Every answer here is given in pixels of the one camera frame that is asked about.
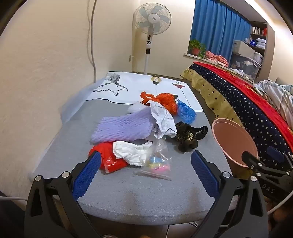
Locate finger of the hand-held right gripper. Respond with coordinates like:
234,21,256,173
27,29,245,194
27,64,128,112
241,151,293,181
266,146,293,170

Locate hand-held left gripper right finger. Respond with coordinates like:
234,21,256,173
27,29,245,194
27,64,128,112
191,150,269,238

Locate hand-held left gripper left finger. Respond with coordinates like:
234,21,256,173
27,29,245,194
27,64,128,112
24,150,102,238

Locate red plastic bag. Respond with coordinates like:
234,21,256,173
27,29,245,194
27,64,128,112
89,142,129,173

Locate pink plastic bin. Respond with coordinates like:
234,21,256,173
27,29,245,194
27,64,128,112
212,118,259,176

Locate black and gold cloth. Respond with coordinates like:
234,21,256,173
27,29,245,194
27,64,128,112
175,122,209,153

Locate white paper bag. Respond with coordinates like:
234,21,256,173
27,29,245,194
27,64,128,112
113,141,153,167

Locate clear zip bag colourful contents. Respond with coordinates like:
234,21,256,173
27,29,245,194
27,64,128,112
134,140,173,181

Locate purple foam net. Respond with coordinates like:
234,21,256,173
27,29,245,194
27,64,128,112
90,107,158,144

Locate blue plastic bag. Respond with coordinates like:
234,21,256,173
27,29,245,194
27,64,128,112
176,99,197,124

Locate white paper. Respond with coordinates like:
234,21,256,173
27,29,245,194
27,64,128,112
150,101,178,139

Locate white foam wrap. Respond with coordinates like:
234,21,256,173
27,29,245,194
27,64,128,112
127,101,147,114

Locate orange plastic bag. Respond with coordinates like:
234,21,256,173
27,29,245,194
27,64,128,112
140,91,178,116

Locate grey and white printed tablecloth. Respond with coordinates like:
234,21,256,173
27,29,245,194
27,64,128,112
29,71,238,227

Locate bed with starry blanket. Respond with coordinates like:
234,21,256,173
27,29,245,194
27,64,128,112
181,64,293,170

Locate plaid blue and white duvet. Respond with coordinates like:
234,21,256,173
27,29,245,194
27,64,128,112
253,80,293,119

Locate red and gold blanket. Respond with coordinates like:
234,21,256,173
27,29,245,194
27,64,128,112
193,61,293,147

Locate clear plastic storage box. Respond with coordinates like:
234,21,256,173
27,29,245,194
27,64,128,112
230,52,264,78

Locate pink folded cloth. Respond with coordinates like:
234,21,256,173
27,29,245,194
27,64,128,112
205,51,229,66

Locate pale cardboard box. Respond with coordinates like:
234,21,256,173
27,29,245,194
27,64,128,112
232,40,255,59

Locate potted green plant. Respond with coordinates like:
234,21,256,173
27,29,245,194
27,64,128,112
188,39,207,57

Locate blue curtain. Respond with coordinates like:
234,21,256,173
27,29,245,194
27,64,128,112
190,0,252,61

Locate white standing fan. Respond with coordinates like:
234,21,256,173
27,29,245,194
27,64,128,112
133,3,172,75

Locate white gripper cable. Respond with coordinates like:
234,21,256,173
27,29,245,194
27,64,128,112
268,199,293,215

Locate white floor cable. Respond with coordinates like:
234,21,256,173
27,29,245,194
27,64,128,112
0,196,29,202

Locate brown wall shelf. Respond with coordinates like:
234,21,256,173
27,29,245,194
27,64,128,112
248,21,268,55

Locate white wall cable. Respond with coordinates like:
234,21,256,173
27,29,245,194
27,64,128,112
88,0,98,84

